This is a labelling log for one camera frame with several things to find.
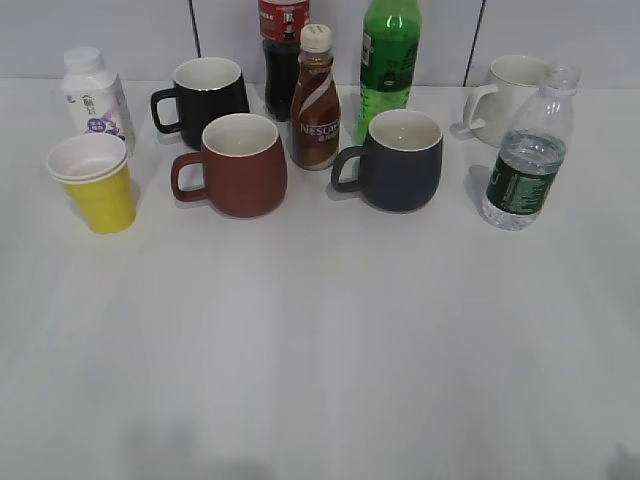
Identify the yellow paper cup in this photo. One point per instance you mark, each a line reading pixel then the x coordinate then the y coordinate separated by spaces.
pixel 86 156
pixel 107 203

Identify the clear water bottle green label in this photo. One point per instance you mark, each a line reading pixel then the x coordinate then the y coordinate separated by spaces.
pixel 532 151

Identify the red ceramic mug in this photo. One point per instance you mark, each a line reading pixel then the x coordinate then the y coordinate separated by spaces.
pixel 243 163

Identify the dark blue ceramic mug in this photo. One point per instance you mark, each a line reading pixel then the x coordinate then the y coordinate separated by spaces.
pixel 398 166

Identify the brown Nescafe coffee bottle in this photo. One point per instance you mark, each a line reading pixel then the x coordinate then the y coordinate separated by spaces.
pixel 315 110

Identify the black ceramic mug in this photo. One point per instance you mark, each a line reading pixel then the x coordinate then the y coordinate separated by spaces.
pixel 204 90

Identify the white ceramic mug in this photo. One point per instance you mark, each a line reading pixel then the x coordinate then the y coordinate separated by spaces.
pixel 510 81

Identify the cola bottle red label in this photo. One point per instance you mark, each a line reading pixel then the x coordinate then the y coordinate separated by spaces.
pixel 281 23

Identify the green soda bottle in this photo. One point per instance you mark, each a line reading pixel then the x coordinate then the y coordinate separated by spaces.
pixel 391 35

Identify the white milk bottle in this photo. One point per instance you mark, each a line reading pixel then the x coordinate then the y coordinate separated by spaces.
pixel 94 96

